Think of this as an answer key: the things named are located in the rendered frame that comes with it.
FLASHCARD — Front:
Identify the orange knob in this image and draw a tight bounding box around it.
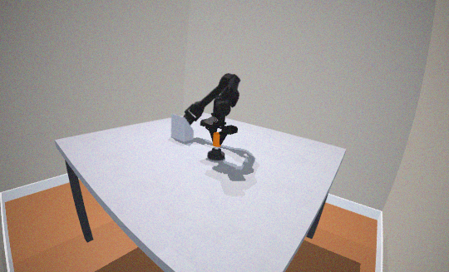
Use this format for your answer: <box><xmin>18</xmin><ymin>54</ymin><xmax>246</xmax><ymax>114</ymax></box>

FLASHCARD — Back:
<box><xmin>213</xmin><ymin>132</ymin><xmax>221</xmax><ymax>147</ymax></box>

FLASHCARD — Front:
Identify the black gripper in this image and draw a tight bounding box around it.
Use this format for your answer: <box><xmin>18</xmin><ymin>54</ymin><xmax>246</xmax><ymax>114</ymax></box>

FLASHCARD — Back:
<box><xmin>200</xmin><ymin>111</ymin><xmax>238</xmax><ymax>145</ymax></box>

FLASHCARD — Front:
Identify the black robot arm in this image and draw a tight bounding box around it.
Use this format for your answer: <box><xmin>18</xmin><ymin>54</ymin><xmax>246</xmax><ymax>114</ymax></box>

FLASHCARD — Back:
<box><xmin>184</xmin><ymin>73</ymin><xmax>241</xmax><ymax>131</ymax></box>

